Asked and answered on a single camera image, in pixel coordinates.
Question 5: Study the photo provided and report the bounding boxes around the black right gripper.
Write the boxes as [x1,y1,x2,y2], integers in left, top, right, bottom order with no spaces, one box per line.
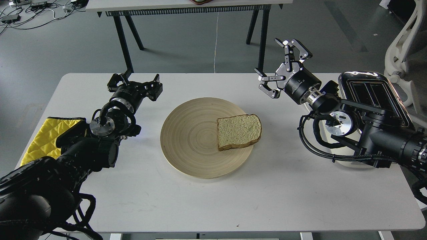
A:
[254,38,323,105]

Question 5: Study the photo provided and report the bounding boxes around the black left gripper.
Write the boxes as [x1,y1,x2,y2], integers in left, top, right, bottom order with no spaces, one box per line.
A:
[107,72,163,113]

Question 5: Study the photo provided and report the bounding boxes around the slice of brown bread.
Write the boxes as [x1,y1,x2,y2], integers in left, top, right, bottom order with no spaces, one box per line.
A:
[217,114,262,151]

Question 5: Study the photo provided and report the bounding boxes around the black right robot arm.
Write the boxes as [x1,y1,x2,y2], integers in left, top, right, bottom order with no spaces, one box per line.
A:
[255,38,426,204]

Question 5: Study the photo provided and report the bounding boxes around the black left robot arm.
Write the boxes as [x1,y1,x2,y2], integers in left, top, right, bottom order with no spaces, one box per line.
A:
[1,71,163,240]

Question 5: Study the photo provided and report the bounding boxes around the cream and chrome toaster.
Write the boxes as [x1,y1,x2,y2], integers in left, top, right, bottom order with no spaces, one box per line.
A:
[299,72,426,171]

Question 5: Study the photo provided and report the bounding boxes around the round wooden plate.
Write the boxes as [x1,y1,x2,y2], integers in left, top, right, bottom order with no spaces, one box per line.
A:
[160,97,253,179]

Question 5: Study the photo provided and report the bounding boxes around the background table with black legs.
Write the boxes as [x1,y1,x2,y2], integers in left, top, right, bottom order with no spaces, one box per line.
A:
[85,0,293,73]

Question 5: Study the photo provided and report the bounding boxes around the yellow quilted cloth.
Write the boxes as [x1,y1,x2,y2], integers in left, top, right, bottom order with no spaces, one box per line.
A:
[20,117,86,167]

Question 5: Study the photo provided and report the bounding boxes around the white office chair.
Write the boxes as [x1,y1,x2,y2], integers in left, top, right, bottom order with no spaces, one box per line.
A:
[384,0,426,114]

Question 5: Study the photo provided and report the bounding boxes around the hanging white cable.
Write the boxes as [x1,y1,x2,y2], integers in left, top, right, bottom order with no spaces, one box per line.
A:
[213,12,220,74]

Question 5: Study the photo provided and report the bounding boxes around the cables and power strips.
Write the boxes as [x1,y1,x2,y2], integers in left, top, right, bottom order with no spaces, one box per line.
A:
[0,0,90,34]

